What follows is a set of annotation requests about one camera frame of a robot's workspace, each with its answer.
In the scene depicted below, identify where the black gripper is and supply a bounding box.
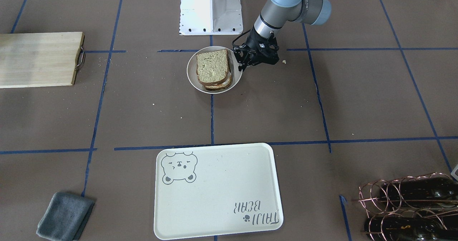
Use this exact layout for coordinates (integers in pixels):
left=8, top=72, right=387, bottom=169
left=233, top=27, right=279, bottom=72

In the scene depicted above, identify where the bread slice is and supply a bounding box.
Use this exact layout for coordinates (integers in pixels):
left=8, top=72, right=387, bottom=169
left=196, top=49, right=229, bottom=86
left=203, top=71, right=233, bottom=91

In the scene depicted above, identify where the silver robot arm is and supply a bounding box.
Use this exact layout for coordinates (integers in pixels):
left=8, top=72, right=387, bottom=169
left=232, top=0, right=332, bottom=72

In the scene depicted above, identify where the white bear tray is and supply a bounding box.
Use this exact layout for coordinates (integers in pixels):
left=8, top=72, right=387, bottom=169
left=153, top=143, right=284, bottom=240

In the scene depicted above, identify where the white round plate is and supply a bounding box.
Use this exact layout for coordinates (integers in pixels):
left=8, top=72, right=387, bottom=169
left=187, top=46, right=243, bottom=94

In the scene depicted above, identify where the wooden cutting board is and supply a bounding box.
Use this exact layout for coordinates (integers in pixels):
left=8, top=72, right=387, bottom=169
left=0, top=32, right=85, bottom=88

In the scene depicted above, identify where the dark wine bottle lower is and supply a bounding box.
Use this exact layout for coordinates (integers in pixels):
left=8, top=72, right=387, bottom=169
left=364, top=213, right=458, bottom=241

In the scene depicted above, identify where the dark wine bottle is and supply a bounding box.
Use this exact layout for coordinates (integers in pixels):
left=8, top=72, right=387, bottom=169
left=364, top=213, right=458, bottom=241
left=379, top=177, right=458, bottom=208

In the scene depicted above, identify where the dark wine bottle upper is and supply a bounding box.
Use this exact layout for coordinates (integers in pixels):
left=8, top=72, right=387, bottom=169
left=379, top=177, right=458, bottom=208

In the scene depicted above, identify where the grey folded cloth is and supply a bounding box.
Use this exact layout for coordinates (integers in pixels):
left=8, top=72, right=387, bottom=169
left=36, top=192, right=95, bottom=241

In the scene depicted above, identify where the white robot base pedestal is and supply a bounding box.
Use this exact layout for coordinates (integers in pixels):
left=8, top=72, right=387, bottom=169
left=179, top=0, right=243, bottom=36

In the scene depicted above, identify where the copper wire bottle rack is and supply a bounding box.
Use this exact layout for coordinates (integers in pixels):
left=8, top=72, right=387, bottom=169
left=356, top=172, right=458, bottom=230

